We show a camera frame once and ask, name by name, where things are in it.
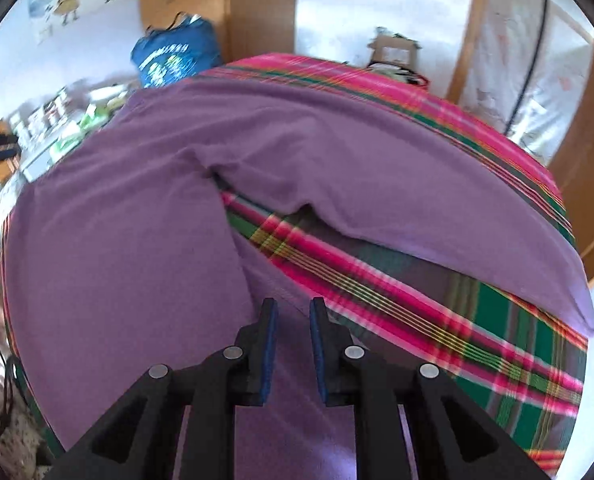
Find purple fleece garment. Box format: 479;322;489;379
0;75;594;480

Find pink plaid tablecloth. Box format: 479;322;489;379
0;52;589;478

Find blue printed tote bag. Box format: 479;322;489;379
131;12;223;88

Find brown cardboard box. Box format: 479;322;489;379
367;27;422;70

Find transparent printed door curtain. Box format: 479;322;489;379
460;0;594;166

